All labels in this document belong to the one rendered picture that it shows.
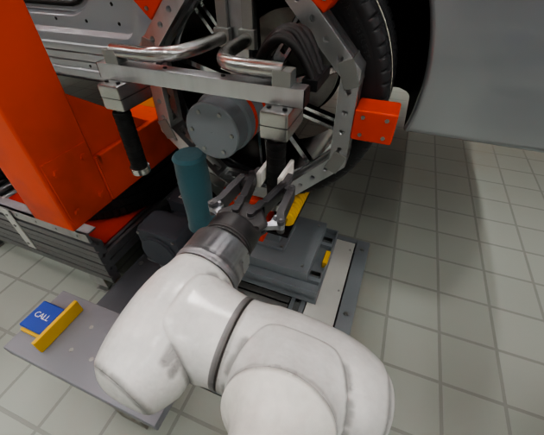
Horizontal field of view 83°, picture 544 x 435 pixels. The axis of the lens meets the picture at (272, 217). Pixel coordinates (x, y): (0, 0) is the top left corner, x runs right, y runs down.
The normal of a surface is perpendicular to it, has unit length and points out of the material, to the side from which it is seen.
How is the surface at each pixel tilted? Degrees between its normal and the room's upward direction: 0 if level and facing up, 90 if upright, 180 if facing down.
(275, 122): 90
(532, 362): 0
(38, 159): 90
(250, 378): 37
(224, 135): 90
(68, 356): 0
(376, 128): 90
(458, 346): 0
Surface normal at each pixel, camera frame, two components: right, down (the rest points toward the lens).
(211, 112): -0.37, 0.62
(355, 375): 0.15, -0.63
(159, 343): 0.41, -0.49
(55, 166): 0.93, 0.25
